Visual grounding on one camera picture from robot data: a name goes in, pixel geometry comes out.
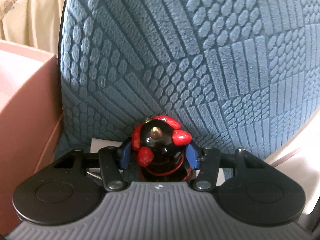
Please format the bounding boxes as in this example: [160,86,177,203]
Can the white rectangular block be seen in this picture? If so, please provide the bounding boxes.
[90,138,226,186]

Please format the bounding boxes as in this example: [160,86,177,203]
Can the pink storage box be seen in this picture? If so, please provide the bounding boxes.
[1,41,63,235]

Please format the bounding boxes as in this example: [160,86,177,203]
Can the beige floral bed skirt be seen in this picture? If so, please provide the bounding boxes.
[1,0,65,54]

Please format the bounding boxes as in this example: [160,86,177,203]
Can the black red devil duck figurine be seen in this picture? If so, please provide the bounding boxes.
[123,115,196,183]

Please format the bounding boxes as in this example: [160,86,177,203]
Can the blue textured sofa cover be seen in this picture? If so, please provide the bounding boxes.
[55,0,319,159]

